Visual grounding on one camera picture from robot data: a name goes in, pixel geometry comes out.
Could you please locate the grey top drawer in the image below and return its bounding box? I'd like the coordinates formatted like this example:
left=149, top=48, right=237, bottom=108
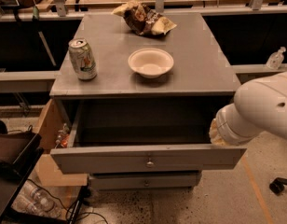
left=51, top=98, right=245, bottom=175

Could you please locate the grey drawer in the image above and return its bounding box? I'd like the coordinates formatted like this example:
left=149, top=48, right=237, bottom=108
left=51, top=98, right=245, bottom=175
left=89, top=171, right=201, bottom=190

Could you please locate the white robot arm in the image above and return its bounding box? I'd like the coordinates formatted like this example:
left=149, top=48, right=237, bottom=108
left=209, top=72, right=287, bottom=146

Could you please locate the grey drawer cabinet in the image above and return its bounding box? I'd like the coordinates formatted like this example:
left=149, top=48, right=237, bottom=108
left=49, top=12, right=246, bottom=191

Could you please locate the grey bottom drawer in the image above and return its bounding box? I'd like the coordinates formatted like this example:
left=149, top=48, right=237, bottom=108
left=89, top=171, right=201, bottom=190

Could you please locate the black chair caster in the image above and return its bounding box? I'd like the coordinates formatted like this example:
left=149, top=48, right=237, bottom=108
left=269, top=177, right=287, bottom=195

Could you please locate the clear sanitizer bottle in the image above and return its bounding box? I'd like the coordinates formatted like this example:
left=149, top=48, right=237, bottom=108
left=266, top=47, right=286, bottom=70

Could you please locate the white paper bowl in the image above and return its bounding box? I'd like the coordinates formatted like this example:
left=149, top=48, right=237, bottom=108
left=128, top=49, right=174, bottom=78

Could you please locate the crumpled chip bag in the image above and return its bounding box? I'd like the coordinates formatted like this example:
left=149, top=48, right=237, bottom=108
left=112, top=0, right=176, bottom=36

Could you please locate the green white soda can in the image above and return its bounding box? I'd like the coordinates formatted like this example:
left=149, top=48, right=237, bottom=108
left=68, top=38, right=97, bottom=80

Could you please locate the wooden crate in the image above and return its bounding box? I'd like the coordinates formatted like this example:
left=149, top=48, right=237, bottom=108
left=35, top=99, right=87, bottom=187

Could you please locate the clear plastic bottle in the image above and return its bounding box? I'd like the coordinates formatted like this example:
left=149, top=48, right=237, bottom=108
left=12, top=194, right=45, bottom=217
left=23, top=181, right=55, bottom=212

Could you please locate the black cart shelf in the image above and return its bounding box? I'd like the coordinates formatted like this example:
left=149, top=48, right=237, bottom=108
left=0, top=131, right=45, bottom=224

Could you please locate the black floor cable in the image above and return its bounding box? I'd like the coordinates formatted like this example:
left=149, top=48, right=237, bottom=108
left=26, top=178, right=110, bottom=224

